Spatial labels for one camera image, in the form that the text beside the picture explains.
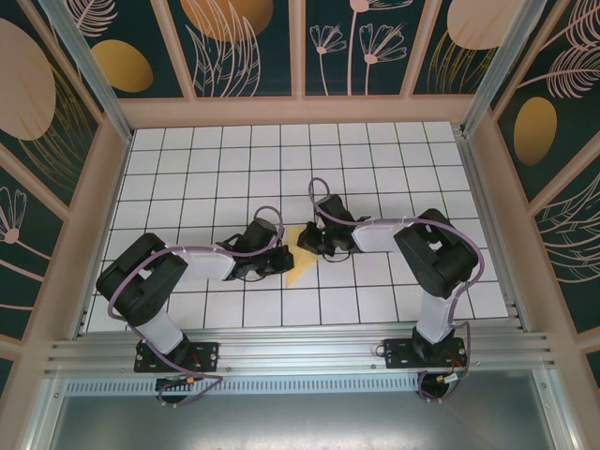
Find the aluminium side rail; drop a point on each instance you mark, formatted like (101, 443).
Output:
(492, 234)

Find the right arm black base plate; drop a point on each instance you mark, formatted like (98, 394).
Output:
(398, 354)

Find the yellow cloth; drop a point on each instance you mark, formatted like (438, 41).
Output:
(300, 272)

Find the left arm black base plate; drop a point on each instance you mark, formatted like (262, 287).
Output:
(206, 351)

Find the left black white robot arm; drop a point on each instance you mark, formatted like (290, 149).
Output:
(136, 281)

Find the long aluminium base rail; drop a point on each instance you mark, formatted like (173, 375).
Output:
(300, 351)

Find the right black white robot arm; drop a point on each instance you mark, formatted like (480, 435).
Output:
(436, 253)

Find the aluminium corner post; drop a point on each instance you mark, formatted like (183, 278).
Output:
(94, 79)
(497, 61)

